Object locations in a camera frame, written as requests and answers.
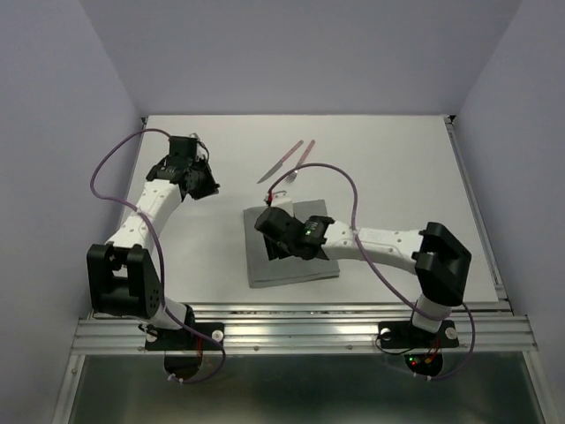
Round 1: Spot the grey cloth napkin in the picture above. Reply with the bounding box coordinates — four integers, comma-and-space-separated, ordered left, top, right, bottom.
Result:
243, 200, 340, 289

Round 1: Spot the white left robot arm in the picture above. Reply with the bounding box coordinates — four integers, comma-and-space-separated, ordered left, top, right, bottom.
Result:
87, 133, 220, 348

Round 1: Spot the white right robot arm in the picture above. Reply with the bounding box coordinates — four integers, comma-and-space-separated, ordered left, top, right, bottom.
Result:
254, 207, 472, 345

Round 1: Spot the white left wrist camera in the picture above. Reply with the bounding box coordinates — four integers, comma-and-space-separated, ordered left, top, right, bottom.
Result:
189, 132, 209, 162

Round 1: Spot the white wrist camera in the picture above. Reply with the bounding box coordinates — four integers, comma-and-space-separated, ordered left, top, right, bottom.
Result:
189, 132, 209, 162
270, 190, 294, 216

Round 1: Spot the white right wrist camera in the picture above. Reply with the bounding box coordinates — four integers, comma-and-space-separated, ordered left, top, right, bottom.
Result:
270, 190, 294, 216

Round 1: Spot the pink handled fork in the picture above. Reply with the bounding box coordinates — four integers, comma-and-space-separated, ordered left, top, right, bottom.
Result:
284, 140, 316, 184

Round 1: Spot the pink handled knife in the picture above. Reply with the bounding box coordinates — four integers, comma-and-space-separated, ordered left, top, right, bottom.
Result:
257, 140, 304, 184

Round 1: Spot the aluminium mounting rail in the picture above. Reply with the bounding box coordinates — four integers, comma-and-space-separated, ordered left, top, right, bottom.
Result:
71, 301, 538, 355

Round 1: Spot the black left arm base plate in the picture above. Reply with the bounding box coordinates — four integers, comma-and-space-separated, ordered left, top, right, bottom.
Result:
145, 321, 224, 352

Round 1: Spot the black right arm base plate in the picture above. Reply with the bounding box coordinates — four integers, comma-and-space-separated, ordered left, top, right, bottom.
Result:
376, 320, 460, 350

